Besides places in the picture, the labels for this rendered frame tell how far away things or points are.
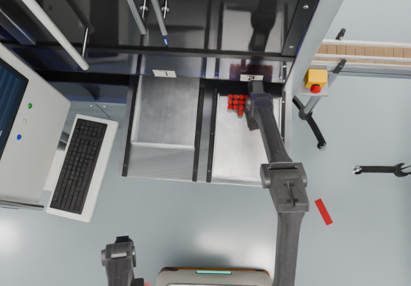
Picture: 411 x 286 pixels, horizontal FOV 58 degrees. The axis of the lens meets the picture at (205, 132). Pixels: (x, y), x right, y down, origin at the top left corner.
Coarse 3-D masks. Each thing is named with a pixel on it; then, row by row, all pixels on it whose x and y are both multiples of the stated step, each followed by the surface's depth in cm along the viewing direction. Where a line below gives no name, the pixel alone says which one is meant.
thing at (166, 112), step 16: (144, 80) 162; (160, 80) 161; (176, 80) 161; (192, 80) 161; (144, 96) 160; (160, 96) 160; (176, 96) 159; (192, 96) 159; (144, 112) 158; (160, 112) 158; (176, 112) 157; (192, 112) 157; (144, 128) 156; (160, 128) 156; (176, 128) 156; (192, 128) 155; (160, 144) 152; (176, 144) 150; (192, 144) 154
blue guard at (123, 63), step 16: (16, 48) 136; (32, 48) 135; (32, 64) 149; (48, 64) 148; (64, 64) 146; (96, 64) 144; (112, 64) 143; (128, 64) 142; (144, 64) 140; (160, 64) 139; (176, 64) 138; (192, 64) 137; (208, 64) 136; (224, 64) 135; (240, 64) 134; (256, 64) 133; (272, 64) 132; (288, 64) 131; (272, 80) 145
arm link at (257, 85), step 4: (256, 80) 133; (260, 80) 133; (248, 84) 135; (252, 84) 132; (256, 84) 132; (260, 84) 132; (248, 88) 135; (252, 88) 132; (256, 88) 131; (260, 88) 131; (248, 92) 134; (252, 92) 131; (256, 92) 131; (260, 92) 131; (264, 92) 131; (248, 96) 134; (248, 100) 125; (248, 104) 125; (248, 108) 127
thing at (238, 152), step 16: (224, 112) 156; (224, 128) 155; (240, 128) 154; (224, 144) 153; (240, 144) 152; (256, 144) 152; (224, 160) 151; (240, 160) 151; (256, 160) 150; (224, 176) 147; (240, 176) 146; (256, 176) 149
